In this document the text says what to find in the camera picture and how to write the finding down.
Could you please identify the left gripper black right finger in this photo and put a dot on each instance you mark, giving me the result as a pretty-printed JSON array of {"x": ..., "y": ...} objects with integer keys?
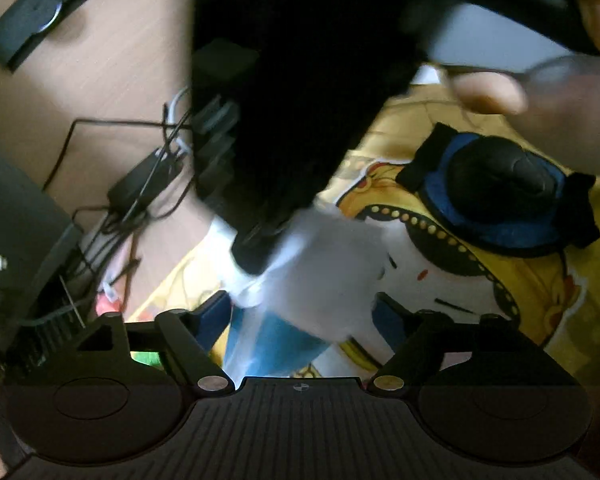
[{"x": 419, "y": 342}]

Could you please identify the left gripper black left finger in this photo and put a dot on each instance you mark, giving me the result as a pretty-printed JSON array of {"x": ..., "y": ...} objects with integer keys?
[{"x": 189, "y": 337}]

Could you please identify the white paper towel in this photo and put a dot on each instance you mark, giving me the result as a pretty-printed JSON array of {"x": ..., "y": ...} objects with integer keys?
[{"x": 322, "y": 277}]

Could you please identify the person's right hand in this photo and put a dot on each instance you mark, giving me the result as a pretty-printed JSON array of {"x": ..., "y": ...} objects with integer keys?
[{"x": 555, "y": 106}]

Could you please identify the black power adapter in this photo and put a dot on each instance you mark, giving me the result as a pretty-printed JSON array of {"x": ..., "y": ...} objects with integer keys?
[{"x": 144, "y": 183}]

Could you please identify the black keyboard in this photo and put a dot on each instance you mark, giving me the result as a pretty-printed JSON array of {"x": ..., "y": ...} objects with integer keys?
[{"x": 35, "y": 341}]

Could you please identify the yellow cartoon printed cloth mat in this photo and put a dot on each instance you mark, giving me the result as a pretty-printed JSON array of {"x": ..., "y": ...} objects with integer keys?
[{"x": 553, "y": 300}]

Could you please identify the black blue knee pad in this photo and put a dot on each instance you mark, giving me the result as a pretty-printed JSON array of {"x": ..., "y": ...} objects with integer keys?
[{"x": 495, "y": 195}]

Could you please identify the black computer monitor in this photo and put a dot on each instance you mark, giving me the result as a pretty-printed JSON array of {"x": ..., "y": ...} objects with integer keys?
[{"x": 36, "y": 237}]

